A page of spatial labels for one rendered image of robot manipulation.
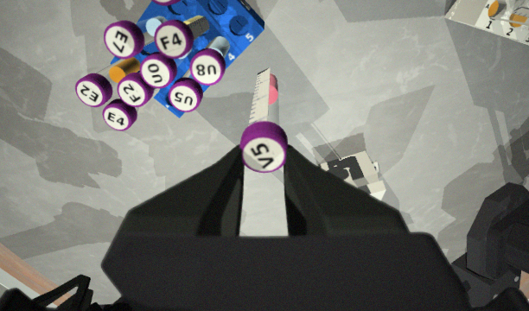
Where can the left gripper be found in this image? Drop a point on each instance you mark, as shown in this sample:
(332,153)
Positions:
(81,300)

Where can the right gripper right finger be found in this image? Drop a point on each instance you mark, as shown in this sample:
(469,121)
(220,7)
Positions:
(332,205)

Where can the white done button panel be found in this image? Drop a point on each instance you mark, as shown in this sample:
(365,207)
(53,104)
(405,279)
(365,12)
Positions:
(358,170)

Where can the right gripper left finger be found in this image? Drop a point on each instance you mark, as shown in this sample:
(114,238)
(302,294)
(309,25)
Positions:
(196,204)

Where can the tube with purple cap labelled e2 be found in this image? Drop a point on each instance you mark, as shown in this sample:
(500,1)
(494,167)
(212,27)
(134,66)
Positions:
(95,89)

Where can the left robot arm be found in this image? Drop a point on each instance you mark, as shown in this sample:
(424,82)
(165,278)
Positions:
(119,305)

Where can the blue tube rack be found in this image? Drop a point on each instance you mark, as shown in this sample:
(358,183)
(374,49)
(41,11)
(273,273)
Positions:
(239,24)

